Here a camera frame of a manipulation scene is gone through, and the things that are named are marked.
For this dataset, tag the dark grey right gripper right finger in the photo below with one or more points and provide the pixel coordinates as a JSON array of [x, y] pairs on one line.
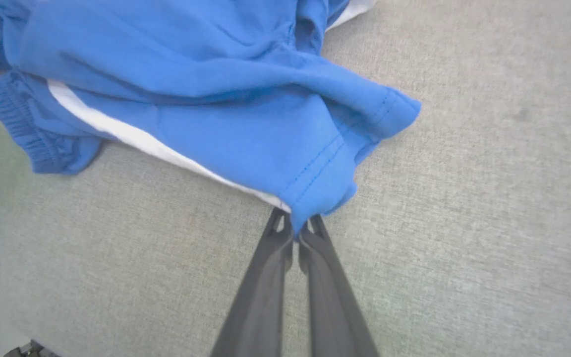
[[332, 317]]

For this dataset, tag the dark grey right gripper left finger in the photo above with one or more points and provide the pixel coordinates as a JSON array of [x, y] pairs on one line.
[[258, 312]]

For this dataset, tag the blue shorts with white trim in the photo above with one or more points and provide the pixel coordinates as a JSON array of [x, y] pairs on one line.
[[206, 89]]

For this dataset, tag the grey fabric sofa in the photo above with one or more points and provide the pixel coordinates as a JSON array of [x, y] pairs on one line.
[[464, 223]]

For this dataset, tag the grey metal frame part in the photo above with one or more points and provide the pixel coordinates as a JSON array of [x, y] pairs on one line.
[[24, 349]]

